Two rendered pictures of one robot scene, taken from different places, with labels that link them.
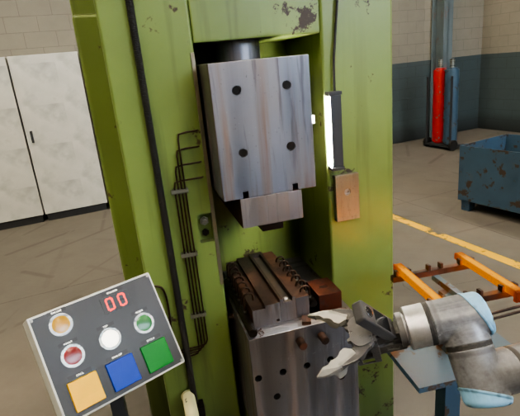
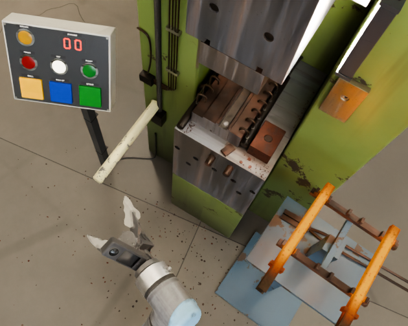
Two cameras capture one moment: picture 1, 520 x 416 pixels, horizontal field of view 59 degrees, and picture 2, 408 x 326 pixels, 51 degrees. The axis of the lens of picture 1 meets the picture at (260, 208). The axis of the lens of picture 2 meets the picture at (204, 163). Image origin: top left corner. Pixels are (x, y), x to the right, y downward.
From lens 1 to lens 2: 1.02 m
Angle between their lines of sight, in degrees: 54
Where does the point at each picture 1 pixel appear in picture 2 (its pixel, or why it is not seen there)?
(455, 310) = (161, 308)
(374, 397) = not seen: hidden behind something
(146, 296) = (99, 54)
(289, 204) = (247, 77)
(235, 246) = not seen: hidden behind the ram
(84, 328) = (42, 49)
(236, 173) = (202, 19)
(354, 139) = (391, 62)
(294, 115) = (285, 12)
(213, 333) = (182, 88)
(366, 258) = (335, 148)
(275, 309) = (210, 124)
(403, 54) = not seen: outside the picture
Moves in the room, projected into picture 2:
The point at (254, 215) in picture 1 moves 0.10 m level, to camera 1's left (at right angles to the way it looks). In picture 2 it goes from (210, 61) to (186, 39)
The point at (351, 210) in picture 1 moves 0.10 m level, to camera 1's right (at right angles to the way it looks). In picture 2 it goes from (338, 112) to (364, 134)
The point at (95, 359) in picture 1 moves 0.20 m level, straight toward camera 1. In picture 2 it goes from (43, 73) to (11, 121)
